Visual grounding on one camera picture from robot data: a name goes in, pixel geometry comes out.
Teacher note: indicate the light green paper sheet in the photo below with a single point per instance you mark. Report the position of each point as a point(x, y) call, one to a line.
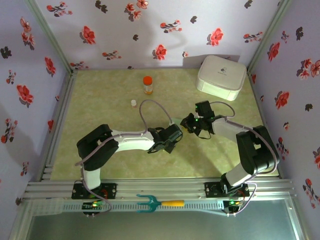
point(178, 120)

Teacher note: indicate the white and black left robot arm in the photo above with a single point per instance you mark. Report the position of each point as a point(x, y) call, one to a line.
point(97, 147)

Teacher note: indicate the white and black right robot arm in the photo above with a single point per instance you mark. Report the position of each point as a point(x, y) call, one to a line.
point(257, 150)

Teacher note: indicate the white zipped storage case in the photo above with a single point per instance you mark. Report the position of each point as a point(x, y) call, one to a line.
point(220, 75)

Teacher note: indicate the small white bottle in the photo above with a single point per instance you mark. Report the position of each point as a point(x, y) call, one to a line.
point(134, 103)

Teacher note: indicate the orange capped bottle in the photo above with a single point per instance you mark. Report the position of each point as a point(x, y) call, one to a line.
point(147, 85)

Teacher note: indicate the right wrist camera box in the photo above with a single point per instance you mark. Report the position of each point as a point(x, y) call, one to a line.
point(197, 113)

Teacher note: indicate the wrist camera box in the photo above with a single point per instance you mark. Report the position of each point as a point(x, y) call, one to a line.
point(197, 113)
point(172, 122)

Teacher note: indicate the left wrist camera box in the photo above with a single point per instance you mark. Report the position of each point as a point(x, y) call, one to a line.
point(172, 122)

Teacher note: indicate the aluminium frame rail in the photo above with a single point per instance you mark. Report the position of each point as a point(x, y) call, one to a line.
point(160, 186)

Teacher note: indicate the aluminium side rail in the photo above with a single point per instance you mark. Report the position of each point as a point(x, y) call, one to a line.
point(258, 100)
point(65, 95)

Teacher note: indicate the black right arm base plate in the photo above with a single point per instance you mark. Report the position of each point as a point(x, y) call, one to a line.
point(210, 190)

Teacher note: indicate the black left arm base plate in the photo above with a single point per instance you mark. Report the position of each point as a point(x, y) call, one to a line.
point(111, 190)

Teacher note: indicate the aluminium corner post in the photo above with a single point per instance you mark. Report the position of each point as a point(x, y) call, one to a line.
point(270, 32)
point(49, 32)

